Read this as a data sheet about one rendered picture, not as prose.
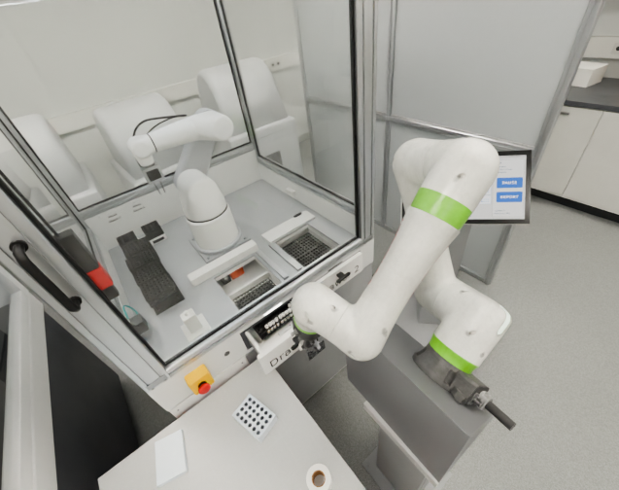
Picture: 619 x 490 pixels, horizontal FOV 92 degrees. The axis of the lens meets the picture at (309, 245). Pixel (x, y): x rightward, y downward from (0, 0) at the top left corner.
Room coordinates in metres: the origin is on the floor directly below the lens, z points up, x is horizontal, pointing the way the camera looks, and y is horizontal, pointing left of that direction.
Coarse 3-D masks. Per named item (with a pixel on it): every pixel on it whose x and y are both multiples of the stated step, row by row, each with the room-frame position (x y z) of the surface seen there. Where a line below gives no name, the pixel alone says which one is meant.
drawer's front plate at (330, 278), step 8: (360, 256) 0.93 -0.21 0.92; (344, 264) 0.89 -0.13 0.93; (352, 264) 0.91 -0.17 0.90; (360, 264) 0.93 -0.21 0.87; (328, 272) 0.86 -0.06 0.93; (336, 272) 0.86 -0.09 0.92; (344, 272) 0.88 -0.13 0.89; (352, 272) 0.91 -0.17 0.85; (320, 280) 0.82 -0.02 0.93; (328, 280) 0.84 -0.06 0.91; (336, 288) 0.86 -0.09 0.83
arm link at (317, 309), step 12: (300, 288) 0.48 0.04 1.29; (312, 288) 0.46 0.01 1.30; (324, 288) 0.46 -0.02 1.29; (300, 300) 0.44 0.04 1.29; (312, 300) 0.43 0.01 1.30; (324, 300) 0.43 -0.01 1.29; (336, 300) 0.43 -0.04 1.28; (300, 312) 0.42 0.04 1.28; (312, 312) 0.41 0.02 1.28; (324, 312) 0.41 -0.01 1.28; (336, 312) 0.40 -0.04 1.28; (300, 324) 0.43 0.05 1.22; (312, 324) 0.40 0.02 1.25; (324, 324) 0.39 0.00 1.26; (336, 324) 0.39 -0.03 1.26; (324, 336) 0.38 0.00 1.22
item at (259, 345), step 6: (288, 324) 0.71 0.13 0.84; (252, 330) 0.71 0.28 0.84; (252, 336) 0.68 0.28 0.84; (258, 336) 0.67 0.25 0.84; (270, 336) 0.66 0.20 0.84; (276, 336) 0.66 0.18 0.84; (282, 336) 0.65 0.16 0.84; (252, 342) 0.61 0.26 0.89; (258, 342) 0.65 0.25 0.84; (264, 342) 0.64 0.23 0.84; (270, 342) 0.64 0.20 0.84; (258, 348) 0.59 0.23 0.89; (264, 348) 0.62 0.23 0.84
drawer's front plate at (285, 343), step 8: (288, 336) 0.59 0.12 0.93; (272, 344) 0.57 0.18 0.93; (280, 344) 0.57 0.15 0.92; (288, 344) 0.58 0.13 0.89; (264, 352) 0.55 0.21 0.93; (272, 352) 0.55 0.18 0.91; (280, 352) 0.56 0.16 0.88; (288, 352) 0.58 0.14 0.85; (264, 360) 0.53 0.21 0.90; (280, 360) 0.56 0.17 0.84; (264, 368) 0.53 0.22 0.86; (272, 368) 0.54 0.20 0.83
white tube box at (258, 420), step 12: (252, 396) 0.47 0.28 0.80; (240, 408) 0.43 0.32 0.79; (252, 408) 0.43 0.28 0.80; (264, 408) 0.42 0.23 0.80; (240, 420) 0.40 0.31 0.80; (252, 420) 0.39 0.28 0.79; (264, 420) 0.39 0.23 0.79; (276, 420) 0.39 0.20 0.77; (252, 432) 0.36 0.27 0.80; (264, 432) 0.35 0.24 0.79
